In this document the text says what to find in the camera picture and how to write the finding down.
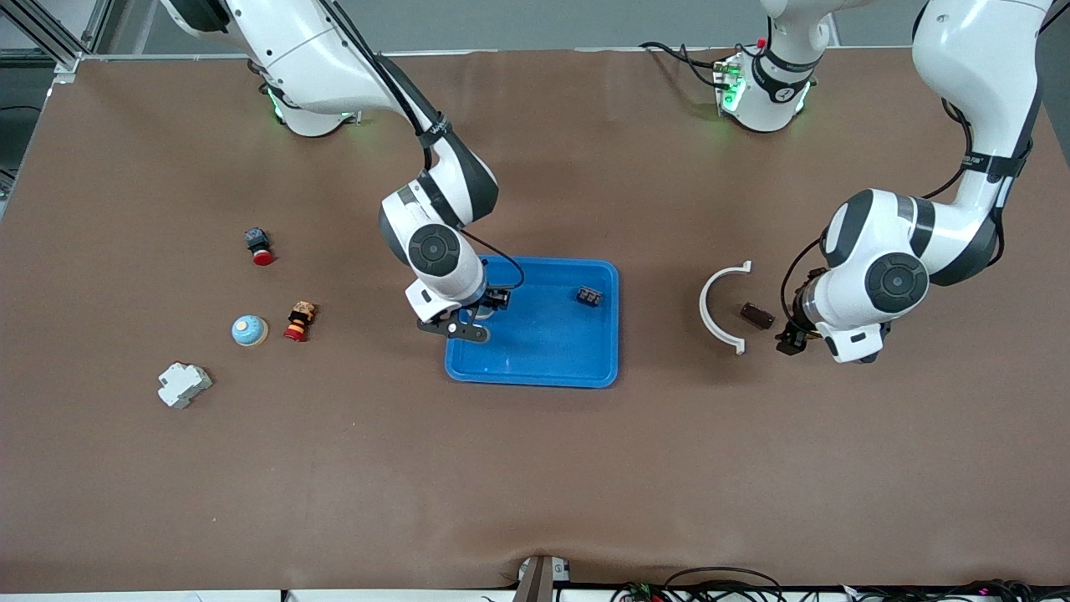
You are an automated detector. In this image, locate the aluminium frame profile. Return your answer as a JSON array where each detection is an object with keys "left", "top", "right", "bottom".
[{"left": 0, "top": 0, "right": 114, "bottom": 78}]

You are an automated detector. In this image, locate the blue plastic tray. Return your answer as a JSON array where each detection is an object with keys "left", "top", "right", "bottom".
[{"left": 444, "top": 256, "right": 620, "bottom": 389}]

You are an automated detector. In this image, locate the black base cable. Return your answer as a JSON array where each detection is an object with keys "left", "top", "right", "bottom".
[{"left": 639, "top": 40, "right": 721, "bottom": 89}]

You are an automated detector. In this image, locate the white semicircular pipe clamp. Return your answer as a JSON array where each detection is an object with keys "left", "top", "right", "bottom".
[{"left": 699, "top": 260, "right": 752, "bottom": 355}]

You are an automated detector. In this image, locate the white circuit breaker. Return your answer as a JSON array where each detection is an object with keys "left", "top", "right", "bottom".
[{"left": 157, "top": 361, "right": 213, "bottom": 409}]

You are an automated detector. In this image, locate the black cable bundle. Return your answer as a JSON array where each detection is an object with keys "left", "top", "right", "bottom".
[{"left": 610, "top": 567, "right": 1070, "bottom": 602}]

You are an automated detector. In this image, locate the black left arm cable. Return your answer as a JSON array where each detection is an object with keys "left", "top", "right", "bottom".
[{"left": 780, "top": 99, "right": 976, "bottom": 327}]

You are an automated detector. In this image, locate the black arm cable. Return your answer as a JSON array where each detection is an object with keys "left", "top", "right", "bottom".
[
  {"left": 780, "top": 99, "right": 976, "bottom": 327},
  {"left": 318, "top": 0, "right": 526, "bottom": 292}
]

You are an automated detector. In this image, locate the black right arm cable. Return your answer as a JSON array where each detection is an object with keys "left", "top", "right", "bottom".
[{"left": 318, "top": 0, "right": 526, "bottom": 292}]

